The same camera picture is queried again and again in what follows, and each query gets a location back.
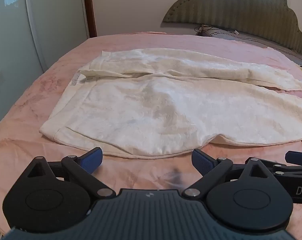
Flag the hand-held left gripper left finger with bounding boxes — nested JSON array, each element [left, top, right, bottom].
[[24, 147, 116, 199]]

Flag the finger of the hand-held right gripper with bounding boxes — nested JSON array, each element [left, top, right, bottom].
[[285, 151, 302, 165], [262, 164, 302, 180]]

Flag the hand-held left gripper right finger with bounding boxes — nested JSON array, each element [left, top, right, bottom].
[[182, 149, 275, 198]]

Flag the cream white pants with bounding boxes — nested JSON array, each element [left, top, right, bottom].
[[39, 48, 302, 159]]

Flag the pink blanket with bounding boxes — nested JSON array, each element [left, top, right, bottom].
[[0, 32, 302, 237]]

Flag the grey striped pillow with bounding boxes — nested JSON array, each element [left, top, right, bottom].
[[210, 29, 302, 55]]

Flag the frosted glass wardrobe door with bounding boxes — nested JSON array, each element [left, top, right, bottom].
[[0, 0, 91, 130]]

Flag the olive padded headboard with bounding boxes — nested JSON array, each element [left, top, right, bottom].
[[162, 0, 302, 56]]

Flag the charging cable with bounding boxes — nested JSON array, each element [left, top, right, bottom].
[[195, 24, 239, 37]]

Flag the brown wooden door frame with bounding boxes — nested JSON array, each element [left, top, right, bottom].
[[82, 0, 98, 38]]

